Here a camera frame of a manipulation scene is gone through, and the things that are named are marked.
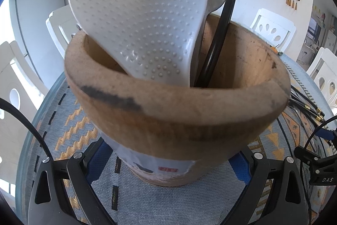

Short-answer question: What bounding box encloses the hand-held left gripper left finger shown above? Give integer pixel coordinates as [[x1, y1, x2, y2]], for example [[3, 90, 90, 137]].
[[28, 139, 118, 225]]

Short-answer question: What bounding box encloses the patterned woven table mat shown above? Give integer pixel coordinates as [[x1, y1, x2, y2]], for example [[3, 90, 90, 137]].
[[34, 56, 337, 225]]

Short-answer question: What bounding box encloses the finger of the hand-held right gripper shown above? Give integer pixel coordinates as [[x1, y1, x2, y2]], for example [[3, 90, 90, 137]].
[[294, 145, 320, 170], [314, 128, 337, 141]]

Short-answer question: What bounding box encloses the white dotted rice paddle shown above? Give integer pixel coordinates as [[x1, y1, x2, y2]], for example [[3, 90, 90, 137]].
[[67, 0, 208, 88]]

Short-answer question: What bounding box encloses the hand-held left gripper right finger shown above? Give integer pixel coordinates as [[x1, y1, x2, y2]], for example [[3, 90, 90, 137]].
[[228, 147, 310, 225]]

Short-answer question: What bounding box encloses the black ladle handle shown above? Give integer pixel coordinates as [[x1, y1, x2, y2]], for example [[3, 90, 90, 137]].
[[196, 0, 244, 87]]

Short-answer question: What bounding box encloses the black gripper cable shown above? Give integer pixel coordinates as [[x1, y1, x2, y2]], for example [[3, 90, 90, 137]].
[[0, 98, 54, 162], [306, 116, 337, 153]]

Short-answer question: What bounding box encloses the white refrigerator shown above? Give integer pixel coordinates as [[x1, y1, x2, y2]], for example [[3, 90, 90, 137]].
[[9, 0, 66, 57]]

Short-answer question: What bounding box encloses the black gold-tipped chopstick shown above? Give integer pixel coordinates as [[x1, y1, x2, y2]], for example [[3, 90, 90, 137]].
[[289, 98, 326, 121], [289, 88, 320, 113]]

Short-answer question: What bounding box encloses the white dining chair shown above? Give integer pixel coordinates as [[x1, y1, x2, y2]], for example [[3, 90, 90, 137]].
[[46, 5, 79, 43], [249, 8, 297, 53], [0, 40, 50, 162], [307, 47, 337, 115]]

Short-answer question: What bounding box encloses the wooden utensil holder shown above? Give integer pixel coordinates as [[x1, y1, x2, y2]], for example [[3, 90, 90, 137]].
[[64, 14, 291, 187]]

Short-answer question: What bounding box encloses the cluttered background shelf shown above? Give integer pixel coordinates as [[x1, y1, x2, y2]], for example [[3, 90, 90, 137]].
[[296, 5, 337, 65]]

